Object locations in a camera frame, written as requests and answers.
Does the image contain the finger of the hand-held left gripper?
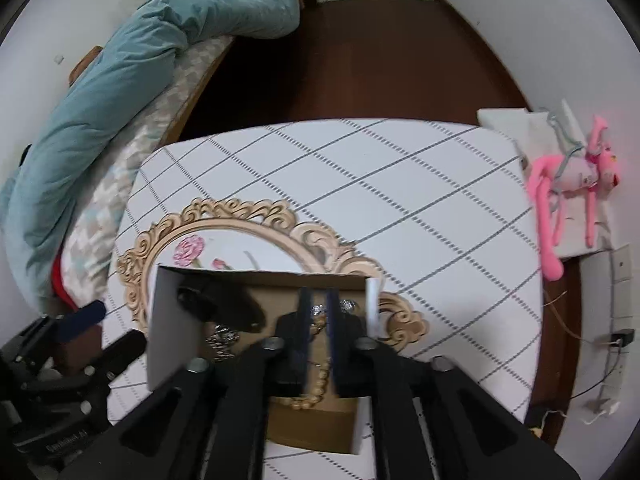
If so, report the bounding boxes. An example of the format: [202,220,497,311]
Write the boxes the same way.
[85,329,149,387]
[55,300,107,344]

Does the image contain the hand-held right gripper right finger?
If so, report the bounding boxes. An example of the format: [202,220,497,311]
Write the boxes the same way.
[326,289,590,480]

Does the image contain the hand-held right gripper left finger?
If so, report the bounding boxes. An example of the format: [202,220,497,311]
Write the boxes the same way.
[57,289,313,480]

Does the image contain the gold bead necklace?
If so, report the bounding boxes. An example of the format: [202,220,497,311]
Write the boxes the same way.
[289,319,335,409]

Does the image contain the cardboard jewelry box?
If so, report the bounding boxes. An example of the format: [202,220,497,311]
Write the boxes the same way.
[147,264,387,457]

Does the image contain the red cloth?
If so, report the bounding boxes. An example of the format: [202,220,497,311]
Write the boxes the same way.
[49,254,82,312]

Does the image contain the black hair clip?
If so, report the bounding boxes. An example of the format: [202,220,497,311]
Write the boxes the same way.
[176,281,267,334]

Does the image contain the bed with patterned mattress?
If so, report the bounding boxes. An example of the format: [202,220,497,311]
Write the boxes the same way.
[59,34,236,307]

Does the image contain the white grid tablecloth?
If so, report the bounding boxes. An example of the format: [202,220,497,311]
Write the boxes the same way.
[102,117,547,480]

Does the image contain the teal blanket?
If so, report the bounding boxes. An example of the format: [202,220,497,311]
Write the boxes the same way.
[0,0,302,303]

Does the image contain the pink plush toy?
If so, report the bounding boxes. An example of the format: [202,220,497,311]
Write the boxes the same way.
[528,114,624,282]

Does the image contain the white plug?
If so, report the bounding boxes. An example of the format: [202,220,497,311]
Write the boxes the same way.
[584,396,619,419]

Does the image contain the silver chain bracelet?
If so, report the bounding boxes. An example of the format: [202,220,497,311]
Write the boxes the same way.
[205,323,242,364]

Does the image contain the thin cable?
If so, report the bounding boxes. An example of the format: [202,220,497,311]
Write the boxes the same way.
[541,287,622,352]

